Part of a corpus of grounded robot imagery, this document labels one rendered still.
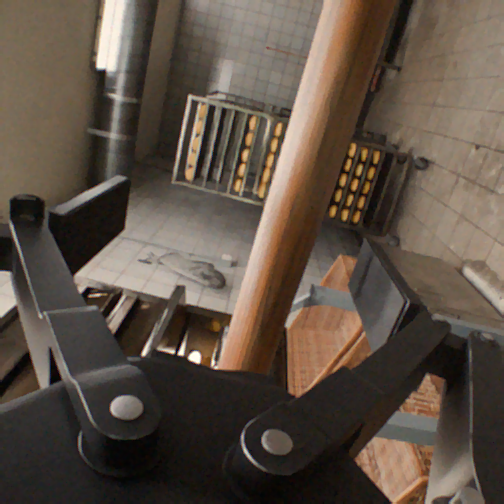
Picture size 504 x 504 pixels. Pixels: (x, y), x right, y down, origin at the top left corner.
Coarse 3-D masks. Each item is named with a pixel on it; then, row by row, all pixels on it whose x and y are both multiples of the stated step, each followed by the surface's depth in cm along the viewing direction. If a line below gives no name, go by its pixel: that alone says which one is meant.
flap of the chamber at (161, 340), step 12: (180, 288) 182; (180, 300) 176; (168, 312) 162; (180, 312) 177; (168, 324) 155; (180, 324) 179; (156, 336) 146; (168, 336) 156; (156, 348) 139; (168, 348) 157
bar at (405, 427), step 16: (320, 288) 114; (304, 304) 115; (320, 304) 116; (336, 304) 114; (352, 304) 113; (448, 320) 116; (224, 336) 119; (464, 336) 116; (496, 336) 116; (400, 416) 71; (416, 416) 72; (384, 432) 69; (400, 432) 69; (416, 432) 69; (432, 432) 69
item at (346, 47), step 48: (336, 0) 15; (384, 0) 14; (336, 48) 15; (336, 96) 16; (288, 144) 17; (336, 144) 17; (288, 192) 18; (288, 240) 18; (288, 288) 19; (240, 336) 21
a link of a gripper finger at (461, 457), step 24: (480, 336) 13; (480, 360) 12; (456, 384) 12; (480, 384) 10; (456, 408) 11; (480, 408) 9; (456, 432) 10; (480, 432) 9; (456, 456) 9; (480, 456) 8; (432, 480) 9; (456, 480) 8; (480, 480) 7
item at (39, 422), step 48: (192, 384) 8; (240, 384) 8; (0, 432) 6; (48, 432) 6; (192, 432) 7; (240, 432) 7; (0, 480) 5; (48, 480) 5; (96, 480) 6; (144, 480) 6; (192, 480) 6; (336, 480) 7
